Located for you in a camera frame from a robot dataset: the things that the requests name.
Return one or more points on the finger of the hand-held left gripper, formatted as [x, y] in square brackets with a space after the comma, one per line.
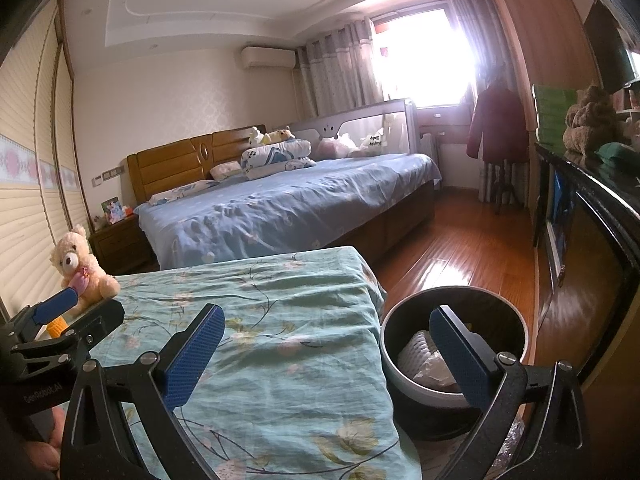
[55, 305]
[100, 317]

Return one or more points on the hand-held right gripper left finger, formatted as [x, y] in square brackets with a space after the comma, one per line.
[195, 360]

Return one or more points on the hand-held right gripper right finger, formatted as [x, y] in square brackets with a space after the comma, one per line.
[457, 350]

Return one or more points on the black round waste bin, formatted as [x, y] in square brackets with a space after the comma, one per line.
[480, 310]

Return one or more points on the person's left hand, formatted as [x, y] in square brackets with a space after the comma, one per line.
[47, 460]

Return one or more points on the small orange toy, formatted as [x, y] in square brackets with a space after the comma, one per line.
[56, 329]

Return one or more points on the cream teddy bear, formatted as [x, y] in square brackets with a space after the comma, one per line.
[70, 255]

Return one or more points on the wooden nightstand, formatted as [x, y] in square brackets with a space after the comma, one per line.
[120, 245]

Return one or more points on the teal floral bedsheet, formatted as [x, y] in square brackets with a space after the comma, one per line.
[280, 340]

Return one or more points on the bubble wrap mailer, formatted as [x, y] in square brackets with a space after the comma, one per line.
[507, 447]

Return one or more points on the cream sliding closet doors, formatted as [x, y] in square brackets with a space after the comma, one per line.
[30, 185]

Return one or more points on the blue print pillow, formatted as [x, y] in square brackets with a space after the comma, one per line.
[180, 191]

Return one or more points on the wooden headboard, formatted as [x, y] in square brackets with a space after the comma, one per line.
[170, 165]

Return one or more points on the clothes rack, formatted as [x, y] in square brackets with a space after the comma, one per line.
[500, 180]

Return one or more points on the pink pillow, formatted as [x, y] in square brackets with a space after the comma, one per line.
[227, 170]

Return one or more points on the black glossy cabinet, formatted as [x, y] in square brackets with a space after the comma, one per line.
[600, 220]

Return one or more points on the bed with blue sheet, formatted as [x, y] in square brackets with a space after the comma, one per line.
[300, 195]

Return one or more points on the folded panda print quilt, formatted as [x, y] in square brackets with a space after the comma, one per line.
[275, 155]

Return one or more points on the white plush toy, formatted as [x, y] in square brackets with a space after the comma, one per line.
[256, 136]

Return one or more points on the grey window shelf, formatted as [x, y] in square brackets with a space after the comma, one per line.
[445, 117]

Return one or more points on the dark red coat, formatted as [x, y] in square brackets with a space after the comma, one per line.
[497, 120]

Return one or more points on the pink plush toy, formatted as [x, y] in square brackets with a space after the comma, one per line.
[337, 147]

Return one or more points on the yellow plush toy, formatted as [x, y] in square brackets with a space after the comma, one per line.
[277, 136]

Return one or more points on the green cloth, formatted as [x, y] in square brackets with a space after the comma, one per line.
[617, 155]

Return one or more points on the stack of green boxes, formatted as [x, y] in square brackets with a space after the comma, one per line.
[550, 115]

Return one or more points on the brown plush toy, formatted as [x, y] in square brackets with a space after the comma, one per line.
[590, 120]

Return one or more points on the bright window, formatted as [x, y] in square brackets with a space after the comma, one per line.
[425, 55]

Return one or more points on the grey patterned curtain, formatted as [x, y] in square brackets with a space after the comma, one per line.
[340, 70]
[465, 25]

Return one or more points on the white air conditioner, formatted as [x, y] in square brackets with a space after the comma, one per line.
[268, 57]

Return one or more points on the tall wooden wardrobe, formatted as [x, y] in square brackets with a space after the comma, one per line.
[540, 35]

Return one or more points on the dark framed picture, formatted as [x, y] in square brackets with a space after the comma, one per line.
[607, 50]

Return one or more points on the photo frame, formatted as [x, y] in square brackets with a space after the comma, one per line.
[112, 210]

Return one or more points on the wall switch panel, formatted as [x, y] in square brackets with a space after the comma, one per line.
[108, 173]

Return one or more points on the grey mesh bed rail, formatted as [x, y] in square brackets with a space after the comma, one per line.
[395, 105]

